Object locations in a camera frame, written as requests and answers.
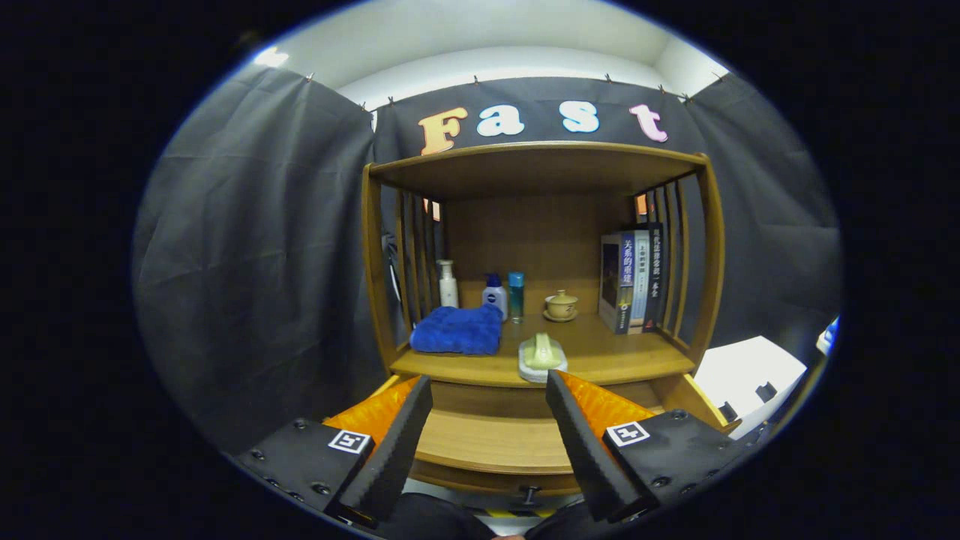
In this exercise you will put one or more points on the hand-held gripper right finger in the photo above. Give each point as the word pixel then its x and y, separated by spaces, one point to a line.
pixel 581 450

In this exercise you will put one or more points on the wooden countertop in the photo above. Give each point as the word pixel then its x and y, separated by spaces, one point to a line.
pixel 600 352

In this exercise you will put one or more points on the book with black spine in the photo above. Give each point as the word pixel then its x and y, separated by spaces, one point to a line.
pixel 657 277

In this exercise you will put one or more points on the white bottle blue cap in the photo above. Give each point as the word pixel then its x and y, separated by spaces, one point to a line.
pixel 495 300

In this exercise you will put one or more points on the book with blue spine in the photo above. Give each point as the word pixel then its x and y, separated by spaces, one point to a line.
pixel 626 277

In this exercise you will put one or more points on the pale green scrub brush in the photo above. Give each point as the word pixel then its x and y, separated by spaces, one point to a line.
pixel 541 352

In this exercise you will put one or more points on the wooden cabinet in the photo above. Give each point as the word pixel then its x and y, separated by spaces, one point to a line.
pixel 540 232

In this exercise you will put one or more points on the white drawer unit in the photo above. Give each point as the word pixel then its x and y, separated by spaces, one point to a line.
pixel 750 367

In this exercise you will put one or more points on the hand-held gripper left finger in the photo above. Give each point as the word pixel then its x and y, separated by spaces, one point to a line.
pixel 390 457

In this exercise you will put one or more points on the book with pale spine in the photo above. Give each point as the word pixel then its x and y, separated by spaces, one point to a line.
pixel 641 277

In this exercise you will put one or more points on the blue towel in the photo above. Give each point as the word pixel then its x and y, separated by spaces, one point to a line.
pixel 454 330

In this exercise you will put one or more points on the wooden drawer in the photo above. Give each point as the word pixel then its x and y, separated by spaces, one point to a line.
pixel 495 442

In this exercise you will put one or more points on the teal transparent bottle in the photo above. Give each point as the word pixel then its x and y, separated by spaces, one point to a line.
pixel 516 300

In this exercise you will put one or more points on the white pump bottle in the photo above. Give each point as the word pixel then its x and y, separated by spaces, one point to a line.
pixel 448 289

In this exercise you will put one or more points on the small ceiling light panel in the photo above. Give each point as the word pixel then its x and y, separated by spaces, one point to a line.
pixel 270 57

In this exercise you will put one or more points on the beige lidded teacup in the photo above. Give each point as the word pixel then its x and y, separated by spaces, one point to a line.
pixel 561 305

